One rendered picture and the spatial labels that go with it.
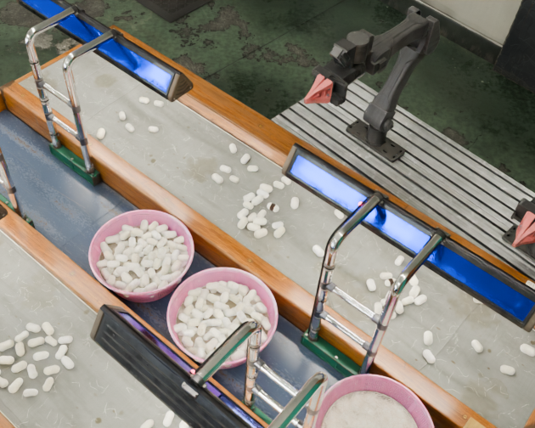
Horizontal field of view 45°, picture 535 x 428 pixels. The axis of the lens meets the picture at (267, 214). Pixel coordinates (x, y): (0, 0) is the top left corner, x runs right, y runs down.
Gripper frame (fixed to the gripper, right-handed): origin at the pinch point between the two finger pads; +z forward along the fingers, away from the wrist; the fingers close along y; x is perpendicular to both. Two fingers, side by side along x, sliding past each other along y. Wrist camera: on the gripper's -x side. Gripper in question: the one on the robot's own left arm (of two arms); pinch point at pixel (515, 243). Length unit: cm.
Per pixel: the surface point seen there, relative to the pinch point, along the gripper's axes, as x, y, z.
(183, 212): 30, -73, 32
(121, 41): -4, -104, 23
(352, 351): 31.4, -14.5, 28.9
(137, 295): 31, -61, 56
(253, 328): -6, -21, 56
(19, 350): 29, -67, 85
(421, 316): 32.7, -9.2, 8.4
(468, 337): 32.8, 2.3, 4.7
